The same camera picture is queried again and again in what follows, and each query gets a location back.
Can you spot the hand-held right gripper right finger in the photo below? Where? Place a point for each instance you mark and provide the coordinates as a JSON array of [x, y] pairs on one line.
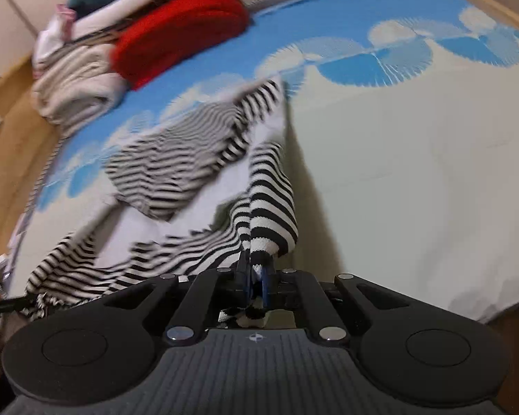
[[264, 283]]

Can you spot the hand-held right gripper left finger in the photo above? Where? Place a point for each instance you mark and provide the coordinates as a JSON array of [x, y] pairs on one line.
[[245, 279]]

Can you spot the white folded blanket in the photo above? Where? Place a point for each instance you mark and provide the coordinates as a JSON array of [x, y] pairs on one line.
[[125, 4]]

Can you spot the striped and white child's top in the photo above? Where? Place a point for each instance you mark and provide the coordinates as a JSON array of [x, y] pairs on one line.
[[266, 207]]

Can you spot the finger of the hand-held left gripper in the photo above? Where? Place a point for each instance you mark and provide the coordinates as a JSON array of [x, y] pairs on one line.
[[8, 306]]

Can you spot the blue and white bed mat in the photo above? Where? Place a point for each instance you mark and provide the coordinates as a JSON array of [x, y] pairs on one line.
[[415, 160]]

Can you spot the cream folded quilt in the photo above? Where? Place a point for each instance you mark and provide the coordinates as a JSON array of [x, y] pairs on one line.
[[75, 90]]

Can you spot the red folded blanket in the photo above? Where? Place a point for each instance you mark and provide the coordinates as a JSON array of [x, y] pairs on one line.
[[177, 34]]

